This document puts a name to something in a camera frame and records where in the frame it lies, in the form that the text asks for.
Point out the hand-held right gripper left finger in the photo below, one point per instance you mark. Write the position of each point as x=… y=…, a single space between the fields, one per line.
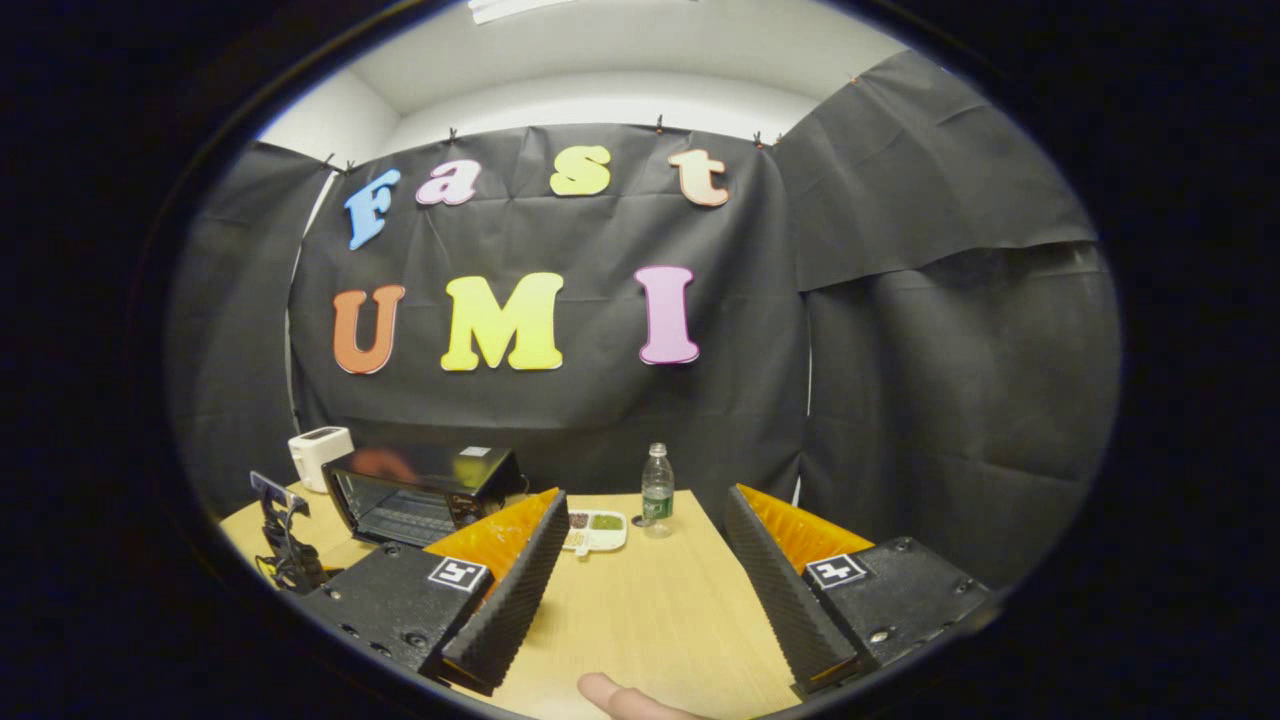
x=515 y=590

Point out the clear water bottle green label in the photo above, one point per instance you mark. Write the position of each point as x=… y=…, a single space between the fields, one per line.
x=657 y=495

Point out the white toaster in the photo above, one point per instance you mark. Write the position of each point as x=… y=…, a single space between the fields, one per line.
x=318 y=455

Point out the white divided snack plate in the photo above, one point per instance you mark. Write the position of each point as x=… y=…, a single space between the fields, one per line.
x=600 y=535

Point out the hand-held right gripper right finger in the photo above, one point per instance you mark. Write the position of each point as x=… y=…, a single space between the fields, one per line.
x=775 y=590

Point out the black electric oven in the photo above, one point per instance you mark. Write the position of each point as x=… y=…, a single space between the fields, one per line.
x=420 y=495

